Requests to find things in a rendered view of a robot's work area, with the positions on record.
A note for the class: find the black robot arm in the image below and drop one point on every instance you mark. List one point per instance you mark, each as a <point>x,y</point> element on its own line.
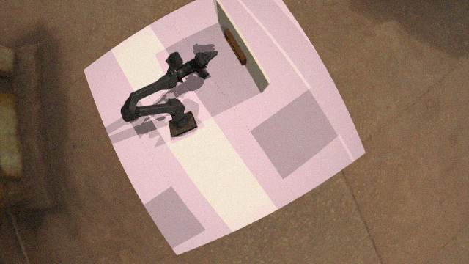
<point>177,70</point>

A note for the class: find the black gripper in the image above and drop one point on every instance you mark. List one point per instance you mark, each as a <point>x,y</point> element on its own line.
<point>201,58</point>

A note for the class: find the brown wooden picture frame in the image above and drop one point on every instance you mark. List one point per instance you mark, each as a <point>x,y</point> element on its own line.
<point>235,47</point>

